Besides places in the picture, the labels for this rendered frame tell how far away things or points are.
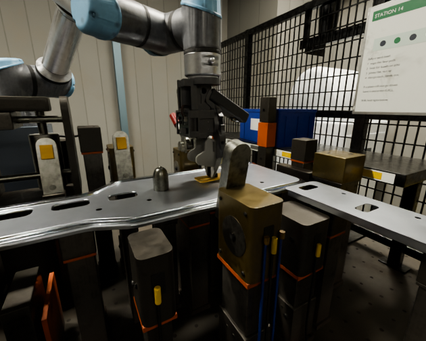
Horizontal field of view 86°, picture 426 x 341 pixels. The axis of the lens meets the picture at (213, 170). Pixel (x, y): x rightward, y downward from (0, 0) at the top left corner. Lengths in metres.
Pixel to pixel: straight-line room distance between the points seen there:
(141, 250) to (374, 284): 0.66
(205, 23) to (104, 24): 0.17
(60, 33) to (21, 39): 2.28
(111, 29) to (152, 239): 0.35
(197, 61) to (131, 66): 2.78
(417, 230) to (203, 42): 0.45
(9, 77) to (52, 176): 0.56
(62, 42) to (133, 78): 2.28
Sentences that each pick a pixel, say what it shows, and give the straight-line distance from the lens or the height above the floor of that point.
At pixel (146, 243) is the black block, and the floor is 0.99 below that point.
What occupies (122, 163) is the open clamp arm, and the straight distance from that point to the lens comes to 0.61.
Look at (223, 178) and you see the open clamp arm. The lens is 0.36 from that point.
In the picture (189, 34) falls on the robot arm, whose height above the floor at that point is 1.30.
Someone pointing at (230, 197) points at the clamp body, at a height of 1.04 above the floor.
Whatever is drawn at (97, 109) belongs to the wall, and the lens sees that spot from 3.16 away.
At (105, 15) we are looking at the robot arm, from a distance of 0.47.
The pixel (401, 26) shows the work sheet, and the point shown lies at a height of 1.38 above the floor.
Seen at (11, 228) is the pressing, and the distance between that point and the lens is 0.44.
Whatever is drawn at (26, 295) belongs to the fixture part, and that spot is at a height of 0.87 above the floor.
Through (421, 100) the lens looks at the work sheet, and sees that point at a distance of 0.85.
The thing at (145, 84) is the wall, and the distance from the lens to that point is 3.25.
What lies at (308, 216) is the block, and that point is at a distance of 0.45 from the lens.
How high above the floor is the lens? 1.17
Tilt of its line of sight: 15 degrees down
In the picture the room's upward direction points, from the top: straight up
